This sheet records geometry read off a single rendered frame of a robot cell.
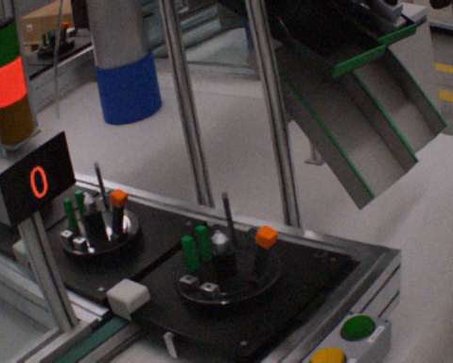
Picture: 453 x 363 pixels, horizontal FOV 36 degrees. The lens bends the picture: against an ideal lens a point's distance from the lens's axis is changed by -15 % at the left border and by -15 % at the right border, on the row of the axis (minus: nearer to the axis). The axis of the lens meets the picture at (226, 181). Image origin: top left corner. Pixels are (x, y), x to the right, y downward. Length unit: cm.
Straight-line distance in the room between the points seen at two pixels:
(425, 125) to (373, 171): 20
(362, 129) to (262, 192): 35
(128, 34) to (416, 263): 97
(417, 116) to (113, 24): 84
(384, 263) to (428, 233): 26
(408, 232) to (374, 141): 19
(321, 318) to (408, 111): 48
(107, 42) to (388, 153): 88
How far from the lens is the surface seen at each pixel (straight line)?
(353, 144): 117
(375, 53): 111
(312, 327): 95
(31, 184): 88
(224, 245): 100
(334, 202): 141
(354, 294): 100
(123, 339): 105
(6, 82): 84
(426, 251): 124
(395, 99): 131
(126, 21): 184
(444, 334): 106
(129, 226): 119
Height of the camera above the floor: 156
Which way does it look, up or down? 27 degrees down
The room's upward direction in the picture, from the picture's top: 11 degrees counter-clockwise
